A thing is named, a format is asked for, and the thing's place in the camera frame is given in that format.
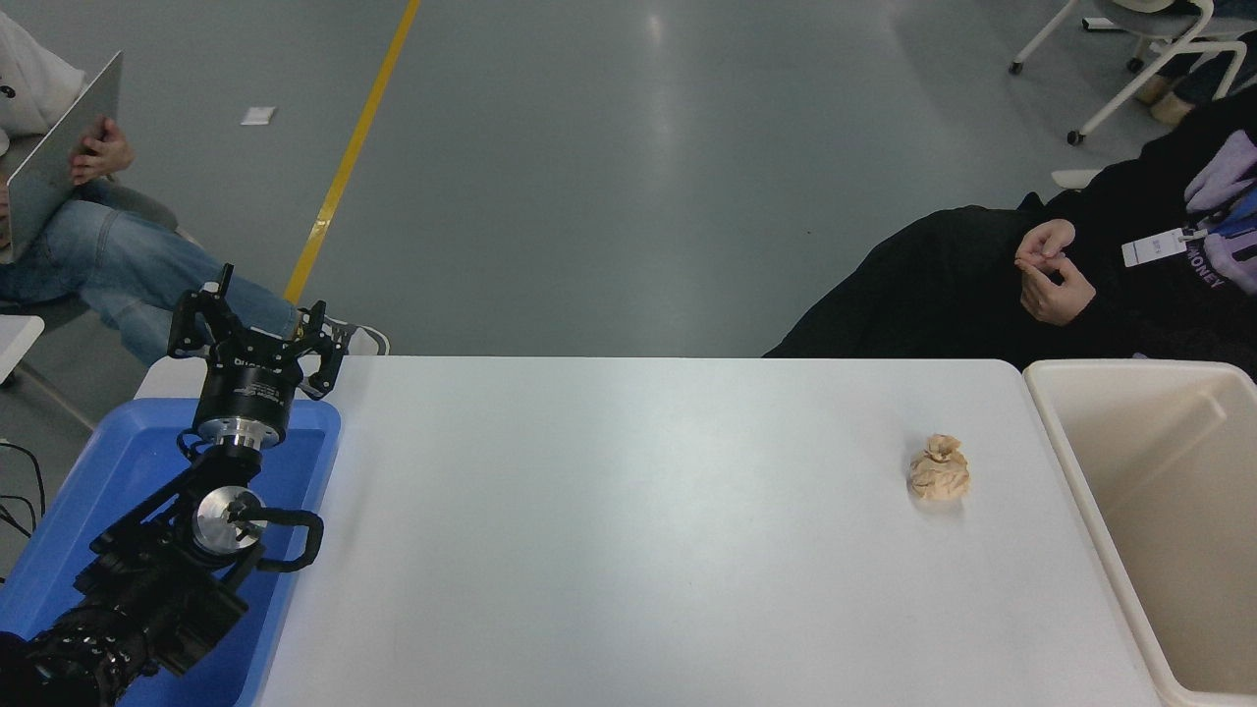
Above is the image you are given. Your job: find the grey laptop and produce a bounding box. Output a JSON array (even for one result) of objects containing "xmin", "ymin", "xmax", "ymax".
[{"xmin": 0, "ymin": 51, "xmax": 124, "ymax": 264}]

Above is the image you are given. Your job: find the person's hand holding laptop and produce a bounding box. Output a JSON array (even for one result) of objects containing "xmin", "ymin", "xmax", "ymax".
[{"xmin": 71, "ymin": 118, "xmax": 136, "ymax": 186}]

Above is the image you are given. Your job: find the white name badge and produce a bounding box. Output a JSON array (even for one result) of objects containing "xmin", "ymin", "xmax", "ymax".
[{"xmin": 1121, "ymin": 228, "xmax": 1201, "ymax": 268}]

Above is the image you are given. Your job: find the thin black cable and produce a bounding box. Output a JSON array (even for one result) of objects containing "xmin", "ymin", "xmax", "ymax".
[{"xmin": 0, "ymin": 440, "xmax": 46, "ymax": 539}]

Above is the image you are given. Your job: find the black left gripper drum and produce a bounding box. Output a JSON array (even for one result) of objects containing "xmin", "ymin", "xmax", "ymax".
[{"xmin": 195, "ymin": 332, "xmax": 313, "ymax": 425}]

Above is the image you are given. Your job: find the person on white chair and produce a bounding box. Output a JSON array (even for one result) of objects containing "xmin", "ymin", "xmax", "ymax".
[{"xmin": 1137, "ymin": 34, "xmax": 1257, "ymax": 127}]

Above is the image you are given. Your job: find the large pale bin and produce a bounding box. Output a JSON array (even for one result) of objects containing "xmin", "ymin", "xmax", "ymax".
[{"xmin": 1023, "ymin": 360, "xmax": 1257, "ymax": 707}]

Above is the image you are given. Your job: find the blue plastic tray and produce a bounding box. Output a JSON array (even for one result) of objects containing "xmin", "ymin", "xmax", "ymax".
[{"xmin": 0, "ymin": 396, "xmax": 343, "ymax": 707}]

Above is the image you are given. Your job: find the person's hand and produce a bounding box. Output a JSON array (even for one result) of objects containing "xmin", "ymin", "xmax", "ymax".
[
  {"xmin": 1014, "ymin": 218, "xmax": 1077, "ymax": 279},
  {"xmin": 1021, "ymin": 261, "xmax": 1097, "ymax": 327}
]

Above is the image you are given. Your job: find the person beside bin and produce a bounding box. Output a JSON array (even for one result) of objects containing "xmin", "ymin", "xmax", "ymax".
[{"xmin": 764, "ymin": 86, "xmax": 1257, "ymax": 379}]

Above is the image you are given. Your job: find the small white side table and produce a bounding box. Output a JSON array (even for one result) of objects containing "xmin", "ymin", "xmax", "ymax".
[{"xmin": 0, "ymin": 314, "xmax": 46, "ymax": 384}]

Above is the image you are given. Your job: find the person with laptop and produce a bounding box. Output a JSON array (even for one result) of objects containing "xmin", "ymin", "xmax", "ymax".
[{"xmin": 0, "ymin": 10, "xmax": 390, "ymax": 366}]

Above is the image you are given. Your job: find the white wheeled chair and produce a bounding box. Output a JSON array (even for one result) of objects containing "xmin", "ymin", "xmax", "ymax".
[{"xmin": 1010, "ymin": 0, "xmax": 1257, "ymax": 146}]

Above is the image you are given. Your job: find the crumpled tan paper ball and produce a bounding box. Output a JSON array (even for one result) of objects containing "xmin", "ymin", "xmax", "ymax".
[{"xmin": 908, "ymin": 435, "xmax": 972, "ymax": 502}]

